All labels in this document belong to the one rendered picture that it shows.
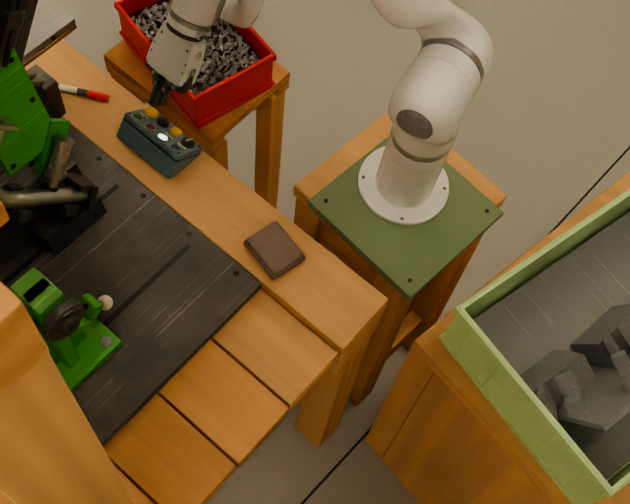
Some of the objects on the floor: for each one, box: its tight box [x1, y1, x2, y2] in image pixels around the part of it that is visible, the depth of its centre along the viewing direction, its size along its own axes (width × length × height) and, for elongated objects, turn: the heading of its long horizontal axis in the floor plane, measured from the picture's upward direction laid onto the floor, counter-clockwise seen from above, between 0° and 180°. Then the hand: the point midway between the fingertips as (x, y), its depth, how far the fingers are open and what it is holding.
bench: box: [103, 289, 372, 504], centre depth 215 cm, size 70×149×88 cm, turn 47°
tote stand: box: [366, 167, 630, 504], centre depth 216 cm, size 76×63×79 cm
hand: (158, 96), depth 178 cm, fingers closed
